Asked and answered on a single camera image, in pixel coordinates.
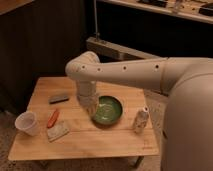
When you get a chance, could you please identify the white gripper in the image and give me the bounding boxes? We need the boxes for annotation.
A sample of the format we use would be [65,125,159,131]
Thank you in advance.
[77,94,99,118]

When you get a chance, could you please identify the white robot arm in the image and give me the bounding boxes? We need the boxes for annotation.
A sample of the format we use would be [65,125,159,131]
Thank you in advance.
[65,51,213,171]

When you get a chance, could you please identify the green ceramic bowl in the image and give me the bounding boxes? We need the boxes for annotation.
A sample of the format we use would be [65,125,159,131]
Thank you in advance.
[92,96,123,125]

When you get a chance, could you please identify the dark grey rectangular block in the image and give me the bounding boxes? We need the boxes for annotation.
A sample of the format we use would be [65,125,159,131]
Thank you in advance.
[48,95,69,104]

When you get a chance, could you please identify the orange carrot toy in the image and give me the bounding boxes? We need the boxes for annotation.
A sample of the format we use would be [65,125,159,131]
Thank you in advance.
[47,109,60,128]

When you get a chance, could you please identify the wooden low table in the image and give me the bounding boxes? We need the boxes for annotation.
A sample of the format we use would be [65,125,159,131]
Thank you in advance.
[8,77,159,161]

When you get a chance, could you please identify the beige sponge pad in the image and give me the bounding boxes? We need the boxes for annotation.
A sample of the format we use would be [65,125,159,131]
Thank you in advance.
[47,121,70,142]

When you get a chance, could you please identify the grey metal beam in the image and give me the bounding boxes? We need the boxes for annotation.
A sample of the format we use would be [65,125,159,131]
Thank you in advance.
[86,37,157,60]

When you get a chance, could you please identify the white patterned bottle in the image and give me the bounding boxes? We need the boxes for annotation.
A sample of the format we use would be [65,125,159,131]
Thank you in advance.
[133,107,149,134]

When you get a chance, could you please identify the metal vertical pole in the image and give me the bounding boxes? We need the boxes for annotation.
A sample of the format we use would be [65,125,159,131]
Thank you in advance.
[93,0,100,41]

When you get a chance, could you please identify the white plastic cup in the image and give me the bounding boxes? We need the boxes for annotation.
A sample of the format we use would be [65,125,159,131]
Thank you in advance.
[15,111,39,136]

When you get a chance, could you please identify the background shelf counter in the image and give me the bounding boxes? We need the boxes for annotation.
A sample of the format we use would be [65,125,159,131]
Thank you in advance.
[100,0,213,24]

